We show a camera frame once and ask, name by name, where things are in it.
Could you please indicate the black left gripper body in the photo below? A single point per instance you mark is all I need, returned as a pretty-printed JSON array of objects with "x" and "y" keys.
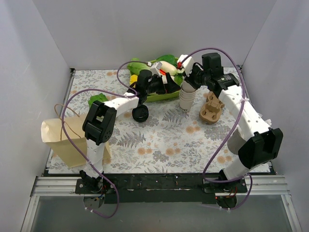
[{"x": 165, "y": 84}]

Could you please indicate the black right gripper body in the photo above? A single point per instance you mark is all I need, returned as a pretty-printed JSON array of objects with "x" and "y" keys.
[{"x": 190, "y": 77}]

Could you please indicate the stack of white paper cups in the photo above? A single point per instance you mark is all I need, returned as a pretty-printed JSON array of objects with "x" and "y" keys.
[{"x": 186, "y": 98}]

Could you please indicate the black plastic cup lid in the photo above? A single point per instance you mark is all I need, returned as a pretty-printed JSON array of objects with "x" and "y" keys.
[{"x": 140, "y": 113}]

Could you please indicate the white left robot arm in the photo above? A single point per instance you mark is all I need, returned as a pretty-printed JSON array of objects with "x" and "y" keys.
[{"x": 100, "y": 120}]

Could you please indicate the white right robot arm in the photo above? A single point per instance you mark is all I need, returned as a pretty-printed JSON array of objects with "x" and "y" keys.
[{"x": 262, "y": 142}]

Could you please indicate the brown paper takeout bag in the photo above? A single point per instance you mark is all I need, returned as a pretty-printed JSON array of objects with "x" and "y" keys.
[{"x": 68, "y": 141}]

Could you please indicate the green bok choy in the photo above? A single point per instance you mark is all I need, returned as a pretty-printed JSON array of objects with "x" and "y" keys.
[{"x": 178, "y": 78}]

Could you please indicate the green plastic tray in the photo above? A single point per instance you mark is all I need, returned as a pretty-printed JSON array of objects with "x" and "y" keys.
[{"x": 156, "y": 97}]

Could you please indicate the white radish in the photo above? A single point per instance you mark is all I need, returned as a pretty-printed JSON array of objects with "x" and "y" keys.
[{"x": 168, "y": 68}]

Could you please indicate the green napa cabbage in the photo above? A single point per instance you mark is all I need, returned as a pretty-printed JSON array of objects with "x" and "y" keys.
[{"x": 136, "y": 67}]

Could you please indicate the brown pulp cup carrier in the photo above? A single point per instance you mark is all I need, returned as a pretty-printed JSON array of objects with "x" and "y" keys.
[{"x": 211, "y": 110}]

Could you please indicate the floral table mat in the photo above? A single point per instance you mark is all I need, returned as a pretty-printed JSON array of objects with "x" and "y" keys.
[{"x": 170, "y": 141}]

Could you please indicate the small green lettuce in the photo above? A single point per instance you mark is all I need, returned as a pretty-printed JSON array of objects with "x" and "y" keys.
[{"x": 100, "y": 97}]

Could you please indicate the grey cylindrical holder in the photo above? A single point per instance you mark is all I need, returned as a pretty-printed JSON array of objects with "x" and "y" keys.
[{"x": 235, "y": 142}]

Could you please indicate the black base bar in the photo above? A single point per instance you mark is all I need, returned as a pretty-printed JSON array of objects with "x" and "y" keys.
[{"x": 156, "y": 188}]

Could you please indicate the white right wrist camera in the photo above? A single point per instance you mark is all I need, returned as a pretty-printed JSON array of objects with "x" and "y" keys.
[{"x": 185, "y": 64}]

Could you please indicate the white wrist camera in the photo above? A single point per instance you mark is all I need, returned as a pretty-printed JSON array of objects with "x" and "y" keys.
[
  {"x": 185, "y": 64},
  {"x": 155, "y": 70}
]

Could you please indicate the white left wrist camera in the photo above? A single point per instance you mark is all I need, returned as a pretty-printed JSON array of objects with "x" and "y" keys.
[{"x": 155, "y": 70}]

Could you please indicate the aluminium frame rail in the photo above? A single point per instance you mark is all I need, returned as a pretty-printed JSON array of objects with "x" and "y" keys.
[{"x": 47, "y": 187}]

